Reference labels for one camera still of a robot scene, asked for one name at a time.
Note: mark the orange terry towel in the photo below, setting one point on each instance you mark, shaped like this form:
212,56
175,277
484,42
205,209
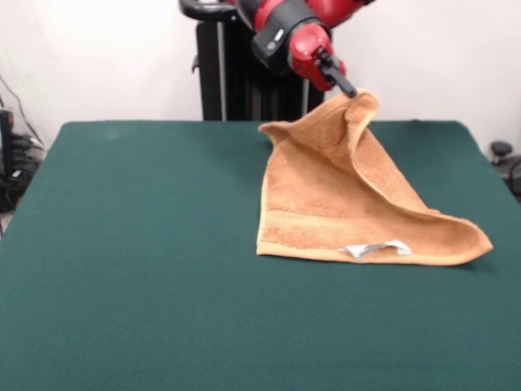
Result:
325,203

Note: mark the black box device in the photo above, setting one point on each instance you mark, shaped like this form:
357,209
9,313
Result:
5,138

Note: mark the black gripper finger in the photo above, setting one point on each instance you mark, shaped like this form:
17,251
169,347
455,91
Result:
342,83
340,67

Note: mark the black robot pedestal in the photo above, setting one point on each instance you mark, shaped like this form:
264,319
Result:
236,73

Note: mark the dark green table cloth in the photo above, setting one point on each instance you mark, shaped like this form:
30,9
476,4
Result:
122,285

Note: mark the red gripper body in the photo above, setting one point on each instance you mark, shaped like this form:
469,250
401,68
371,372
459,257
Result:
305,53

